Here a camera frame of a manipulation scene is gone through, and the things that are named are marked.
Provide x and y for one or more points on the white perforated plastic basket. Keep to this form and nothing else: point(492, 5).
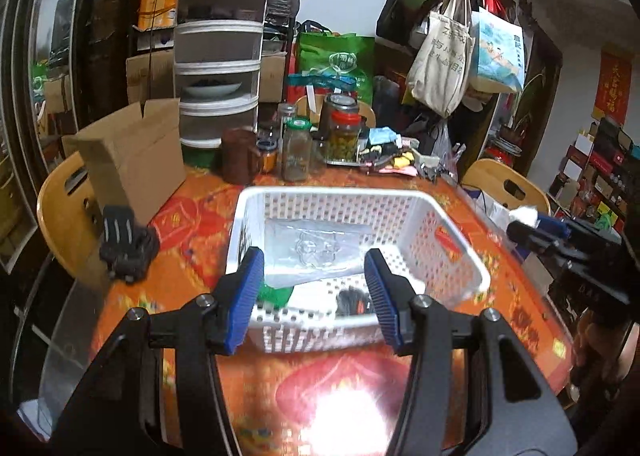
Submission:
point(350, 246)

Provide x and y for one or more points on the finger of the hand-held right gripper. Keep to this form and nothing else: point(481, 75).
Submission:
point(552, 226)
point(525, 233)

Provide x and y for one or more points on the green lid glass jar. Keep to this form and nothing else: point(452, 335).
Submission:
point(296, 153)

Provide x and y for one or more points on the black snack packet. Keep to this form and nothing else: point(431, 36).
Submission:
point(352, 302)

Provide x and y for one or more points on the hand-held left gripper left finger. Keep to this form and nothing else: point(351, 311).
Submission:
point(245, 301)

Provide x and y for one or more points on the closed cardboard box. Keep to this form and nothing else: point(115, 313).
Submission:
point(150, 78)

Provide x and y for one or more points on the white tiered food cover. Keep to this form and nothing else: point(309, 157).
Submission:
point(220, 46)

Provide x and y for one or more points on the open cardboard box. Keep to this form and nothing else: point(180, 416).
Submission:
point(135, 161)

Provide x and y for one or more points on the orange box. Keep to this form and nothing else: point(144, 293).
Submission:
point(157, 8)

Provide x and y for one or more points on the dark glass door cabinet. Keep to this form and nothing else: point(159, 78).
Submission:
point(30, 86)

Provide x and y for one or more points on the dark framed orchid painting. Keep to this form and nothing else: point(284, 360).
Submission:
point(535, 86)

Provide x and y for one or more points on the brown mug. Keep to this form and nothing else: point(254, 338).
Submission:
point(239, 158)

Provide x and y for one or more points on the red wall poster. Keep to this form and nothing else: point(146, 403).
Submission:
point(614, 86)

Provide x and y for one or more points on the green snack packet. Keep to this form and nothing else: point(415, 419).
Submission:
point(272, 295)

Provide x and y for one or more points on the red printed tablecloth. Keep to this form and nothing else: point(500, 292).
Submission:
point(325, 396)

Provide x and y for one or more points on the hanging clear plastic bag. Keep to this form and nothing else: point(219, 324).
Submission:
point(445, 151)

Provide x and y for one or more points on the white soft lump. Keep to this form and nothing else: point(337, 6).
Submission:
point(525, 213)

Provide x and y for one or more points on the black hanging bag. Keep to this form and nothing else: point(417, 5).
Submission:
point(397, 11)

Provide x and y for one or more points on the green shopping bag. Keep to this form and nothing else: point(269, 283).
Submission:
point(340, 61)

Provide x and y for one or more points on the shelf of boxes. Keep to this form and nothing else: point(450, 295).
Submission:
point(600, 176)

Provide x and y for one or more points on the small orange jar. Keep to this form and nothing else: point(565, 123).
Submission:
point(266, 156)

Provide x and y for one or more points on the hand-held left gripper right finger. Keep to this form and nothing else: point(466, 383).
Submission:
point(385, 301)

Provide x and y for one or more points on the clear plastic bag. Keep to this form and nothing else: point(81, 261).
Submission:
point(445, 151)
point(315, 248)

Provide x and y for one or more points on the blue printed tote bag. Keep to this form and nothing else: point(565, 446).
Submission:
point(497, 53)

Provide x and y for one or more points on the white paper bag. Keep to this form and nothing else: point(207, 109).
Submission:
point(492, 208)

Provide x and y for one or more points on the person's right hand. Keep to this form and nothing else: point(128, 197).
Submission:
point(586, 342)

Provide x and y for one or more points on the beige canvas tote bag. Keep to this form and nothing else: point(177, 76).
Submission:
point(442, 66)

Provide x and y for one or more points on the wooden chair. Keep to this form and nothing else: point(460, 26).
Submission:
point(65, 216)
point(495, 176)

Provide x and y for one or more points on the red lid glass jar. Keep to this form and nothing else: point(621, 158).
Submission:
point(344, 136)

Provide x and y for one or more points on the blue face mask pack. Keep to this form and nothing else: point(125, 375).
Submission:
point(385, 137)

